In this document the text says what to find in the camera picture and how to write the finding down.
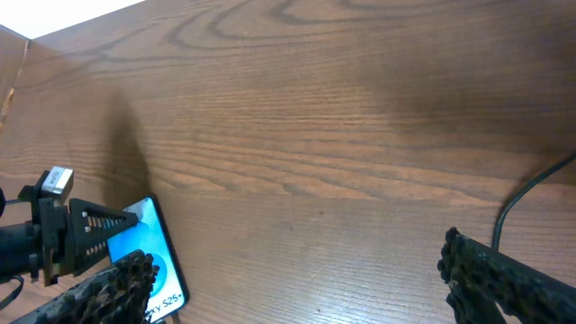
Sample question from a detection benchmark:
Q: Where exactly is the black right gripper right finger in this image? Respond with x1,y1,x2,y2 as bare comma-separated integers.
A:
437,228,575,324

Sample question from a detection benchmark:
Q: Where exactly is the black charger cable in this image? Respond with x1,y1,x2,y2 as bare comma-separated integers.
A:
490,152,576,251

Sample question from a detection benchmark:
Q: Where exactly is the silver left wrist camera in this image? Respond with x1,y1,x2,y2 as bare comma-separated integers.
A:
41,166,74,203

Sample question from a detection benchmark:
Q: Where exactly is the blue Galaxy smartphone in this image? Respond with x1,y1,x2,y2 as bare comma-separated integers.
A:
107,195,190,323

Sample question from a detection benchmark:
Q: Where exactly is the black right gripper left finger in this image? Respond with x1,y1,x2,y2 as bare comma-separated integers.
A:
14,250,159,324

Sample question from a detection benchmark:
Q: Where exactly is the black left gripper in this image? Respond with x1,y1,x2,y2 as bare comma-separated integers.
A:
18,170,139,286

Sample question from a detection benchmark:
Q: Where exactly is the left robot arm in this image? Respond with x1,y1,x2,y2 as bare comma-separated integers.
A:
1,166,139,286

